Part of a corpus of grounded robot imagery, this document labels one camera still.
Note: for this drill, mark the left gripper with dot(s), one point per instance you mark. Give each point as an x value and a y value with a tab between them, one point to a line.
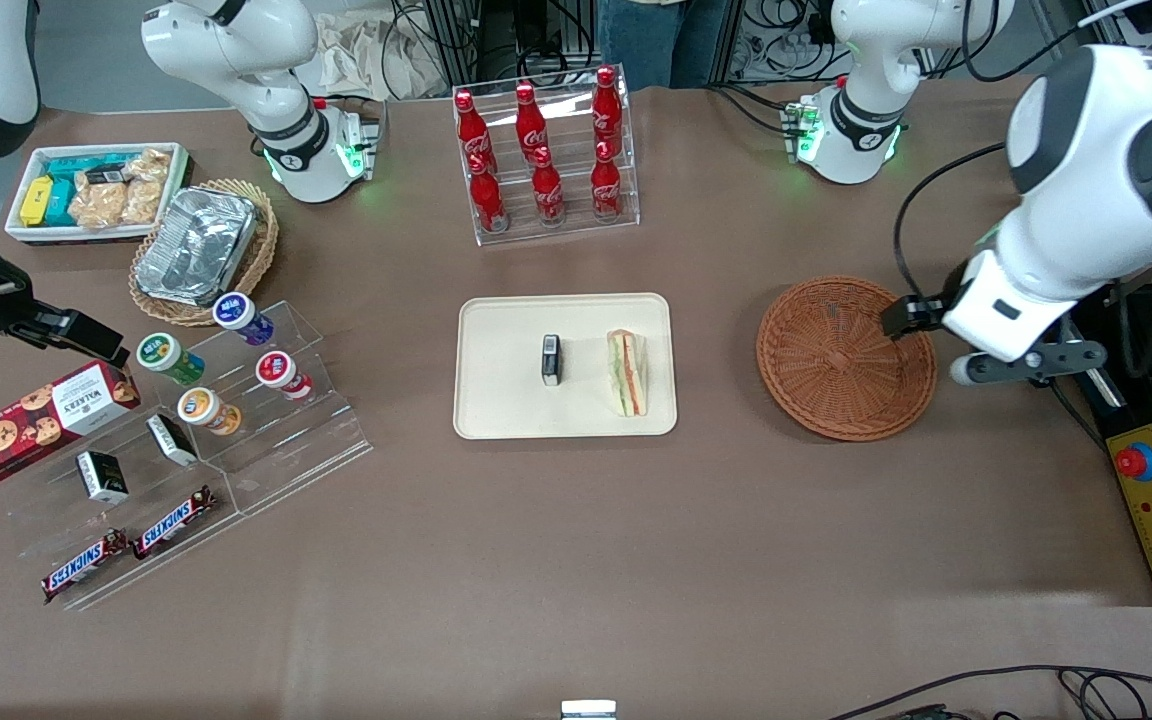
908	316

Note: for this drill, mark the triangular sandwich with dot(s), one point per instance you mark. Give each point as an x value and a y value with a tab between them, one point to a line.
626	375

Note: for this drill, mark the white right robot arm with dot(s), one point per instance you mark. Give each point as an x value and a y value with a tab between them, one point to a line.
236	50

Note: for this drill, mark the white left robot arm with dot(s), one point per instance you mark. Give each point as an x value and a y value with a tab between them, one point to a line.
1086	160

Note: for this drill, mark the round brown wicker basket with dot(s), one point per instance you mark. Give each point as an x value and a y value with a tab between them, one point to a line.
836	360

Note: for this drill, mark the aluminium foil tray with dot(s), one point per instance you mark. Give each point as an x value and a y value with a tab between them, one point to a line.
196	245

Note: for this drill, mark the oval tan wicker basket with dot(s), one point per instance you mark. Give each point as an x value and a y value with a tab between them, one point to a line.
261	255

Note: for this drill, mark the cream plastic tray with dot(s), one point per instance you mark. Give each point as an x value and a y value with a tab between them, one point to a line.
506	370

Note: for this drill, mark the green lid yogurt cup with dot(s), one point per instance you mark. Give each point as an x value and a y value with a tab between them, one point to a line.
164	353

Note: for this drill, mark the red Walkers cookie box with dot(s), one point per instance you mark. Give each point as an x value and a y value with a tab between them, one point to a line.
36	425

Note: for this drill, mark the white plastic bin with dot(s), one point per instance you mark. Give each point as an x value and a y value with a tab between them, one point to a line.
26	235

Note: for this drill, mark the clear bag of puffed snacks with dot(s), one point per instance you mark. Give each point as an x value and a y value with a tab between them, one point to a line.
144	198
96	205

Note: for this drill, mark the yellow snack pack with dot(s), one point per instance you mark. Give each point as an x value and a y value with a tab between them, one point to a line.
36	202

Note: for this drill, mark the small black white carton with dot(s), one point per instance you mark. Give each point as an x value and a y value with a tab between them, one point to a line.
172	440
101	477

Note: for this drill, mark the orange lid yogurt cup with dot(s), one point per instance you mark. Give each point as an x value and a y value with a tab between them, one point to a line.
201	408

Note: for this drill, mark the blue lid yogurt cup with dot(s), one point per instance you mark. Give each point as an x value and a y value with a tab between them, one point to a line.
236	312

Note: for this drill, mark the teal snack pack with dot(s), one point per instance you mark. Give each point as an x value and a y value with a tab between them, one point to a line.
86	164

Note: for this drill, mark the clear acrylic step stand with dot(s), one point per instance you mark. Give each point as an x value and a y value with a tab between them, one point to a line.
316	440
36	520

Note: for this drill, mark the red lid yogurt cup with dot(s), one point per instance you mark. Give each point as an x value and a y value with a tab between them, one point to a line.
278	371

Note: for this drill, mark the Snickers chocolate bar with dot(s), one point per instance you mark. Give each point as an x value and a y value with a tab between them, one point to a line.
174	523
84	566

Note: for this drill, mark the black countertop appliance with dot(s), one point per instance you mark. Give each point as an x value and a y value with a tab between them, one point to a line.
1146	400

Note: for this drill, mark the red emergency stop button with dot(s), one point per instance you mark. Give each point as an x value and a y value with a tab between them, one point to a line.
1136	461

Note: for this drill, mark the red cola bottle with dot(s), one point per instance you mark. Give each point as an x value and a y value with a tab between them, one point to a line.
547	192
473	130
607	110
605	185
488	200
531	125

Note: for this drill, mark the clear acrylic bottle rack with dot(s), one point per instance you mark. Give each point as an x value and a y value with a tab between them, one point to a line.
576	225

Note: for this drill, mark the small black grey box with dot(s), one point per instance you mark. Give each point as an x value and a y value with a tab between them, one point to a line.
551	360

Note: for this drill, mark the crumpled beige paper bag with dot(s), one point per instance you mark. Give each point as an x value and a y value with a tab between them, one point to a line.
366	55

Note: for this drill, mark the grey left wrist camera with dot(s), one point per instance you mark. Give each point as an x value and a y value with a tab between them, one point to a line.
1036	363

